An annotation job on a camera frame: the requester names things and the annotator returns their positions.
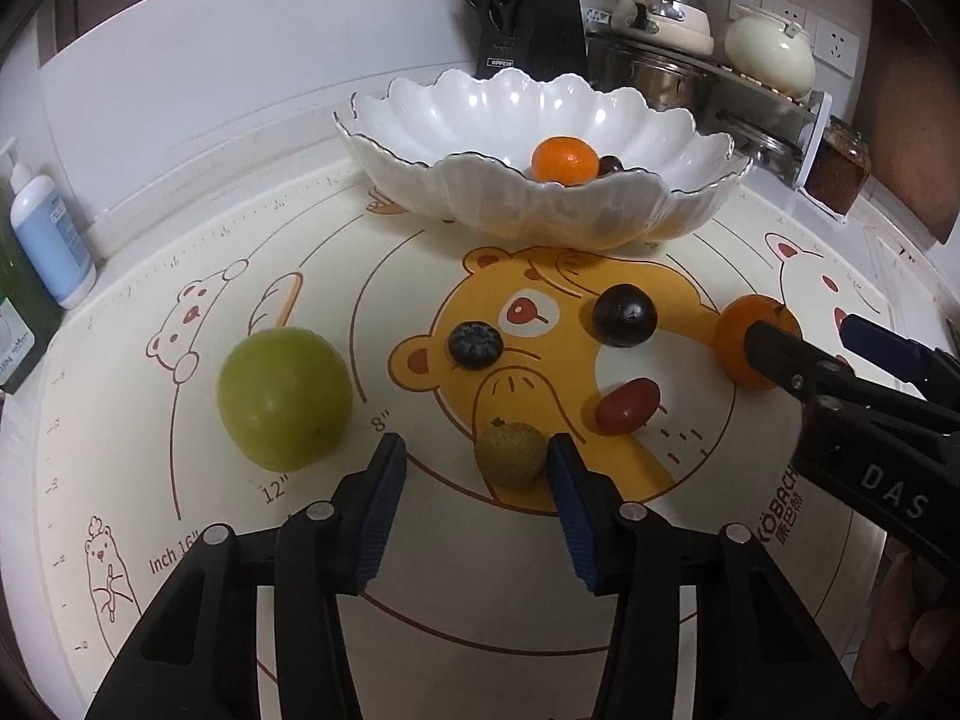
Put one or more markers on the black kitchen scissors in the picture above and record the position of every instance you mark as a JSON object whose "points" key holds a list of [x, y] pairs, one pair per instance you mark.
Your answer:
{"points": [[499, 7]]}

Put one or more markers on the wooden bead trivet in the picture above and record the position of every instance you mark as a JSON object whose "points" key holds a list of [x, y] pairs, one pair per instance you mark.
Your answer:
{"points": [[780, 92]]}

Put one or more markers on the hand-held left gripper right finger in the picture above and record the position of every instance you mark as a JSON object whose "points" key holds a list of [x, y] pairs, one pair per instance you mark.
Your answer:
{"points": [[577, 517]]}

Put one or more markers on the glass jar of sauce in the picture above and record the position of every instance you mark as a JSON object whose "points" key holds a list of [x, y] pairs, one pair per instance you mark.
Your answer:
{"points": [[840, 172]]}

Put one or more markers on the steel pot lid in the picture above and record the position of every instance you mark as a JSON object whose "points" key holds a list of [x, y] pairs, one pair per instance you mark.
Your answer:
{"points": [[765, 142]]}

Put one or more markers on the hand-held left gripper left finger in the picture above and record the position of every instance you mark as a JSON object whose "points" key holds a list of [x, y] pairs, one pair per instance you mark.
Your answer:
{"points": [[379, 510]]}

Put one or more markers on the person's right hand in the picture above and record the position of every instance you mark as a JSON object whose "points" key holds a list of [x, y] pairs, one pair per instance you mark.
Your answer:
{"points": [[915, 637]]}

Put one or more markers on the white kitchen shelf rack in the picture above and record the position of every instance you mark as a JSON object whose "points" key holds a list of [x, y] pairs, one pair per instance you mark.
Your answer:
{"points": [[817, 142]]}

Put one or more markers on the blueberry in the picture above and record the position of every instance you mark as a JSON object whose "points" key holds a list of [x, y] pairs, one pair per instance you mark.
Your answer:
{"points": [[475, 345]]}

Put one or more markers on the cream ceramic pot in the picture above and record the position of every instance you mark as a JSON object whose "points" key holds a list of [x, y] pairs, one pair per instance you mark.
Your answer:
{"points": [[769, 52]]}

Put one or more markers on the orange tangerine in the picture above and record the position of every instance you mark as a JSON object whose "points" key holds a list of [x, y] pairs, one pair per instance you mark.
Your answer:
{"points": [[731, 337], [562, 161]]}

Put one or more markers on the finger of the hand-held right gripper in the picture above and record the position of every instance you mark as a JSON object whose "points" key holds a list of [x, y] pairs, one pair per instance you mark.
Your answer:
{"points": [[784, 360], [885, 345]]}

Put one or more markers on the steel stockpot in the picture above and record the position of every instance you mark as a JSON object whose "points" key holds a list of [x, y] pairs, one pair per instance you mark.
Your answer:
{"points": [[660, 75]]}

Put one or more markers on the red cherry tomato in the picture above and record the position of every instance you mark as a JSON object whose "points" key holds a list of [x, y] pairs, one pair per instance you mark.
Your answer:
{"points": [[628, 406]]}

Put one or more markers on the bear print silicone mat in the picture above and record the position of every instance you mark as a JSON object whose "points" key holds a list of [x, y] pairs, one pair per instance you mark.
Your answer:
{"points": [[450, 637]]}

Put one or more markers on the green dish soap bottle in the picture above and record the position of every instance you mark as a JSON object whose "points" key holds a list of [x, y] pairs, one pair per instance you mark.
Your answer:
{"points": [[19, 330]]}

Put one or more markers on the white wall socket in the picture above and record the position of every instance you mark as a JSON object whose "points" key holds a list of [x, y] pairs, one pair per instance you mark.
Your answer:
{"points": [[789, 13], [836, 45], [744, 1]]}

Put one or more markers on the white blue pump bottle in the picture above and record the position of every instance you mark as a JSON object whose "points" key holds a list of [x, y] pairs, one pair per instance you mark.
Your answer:
{"points": [[49, 240]]}

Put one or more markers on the wooden cutting board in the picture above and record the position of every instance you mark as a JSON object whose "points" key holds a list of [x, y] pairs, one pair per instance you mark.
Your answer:
{"points": [[915, 90]]}

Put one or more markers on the white scalloped bowl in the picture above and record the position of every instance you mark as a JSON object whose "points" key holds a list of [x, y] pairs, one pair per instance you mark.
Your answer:
{"points": [[465, 127]]}

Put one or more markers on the dark purple grape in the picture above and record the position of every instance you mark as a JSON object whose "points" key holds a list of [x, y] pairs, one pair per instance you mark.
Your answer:
{"points": [[609, 165], [625, 315]]}

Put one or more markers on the black knife block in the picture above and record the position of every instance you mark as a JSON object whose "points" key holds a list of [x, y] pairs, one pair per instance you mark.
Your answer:
{"points": [[540, 22]]}

